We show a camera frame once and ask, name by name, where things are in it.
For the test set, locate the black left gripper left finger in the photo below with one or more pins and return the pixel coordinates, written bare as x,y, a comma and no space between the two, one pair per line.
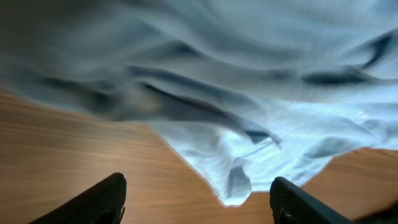
102,203

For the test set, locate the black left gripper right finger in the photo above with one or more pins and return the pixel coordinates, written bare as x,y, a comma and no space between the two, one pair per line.
292,205

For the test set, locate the light blue t-shirt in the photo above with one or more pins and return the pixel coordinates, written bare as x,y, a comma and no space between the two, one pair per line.
243,91

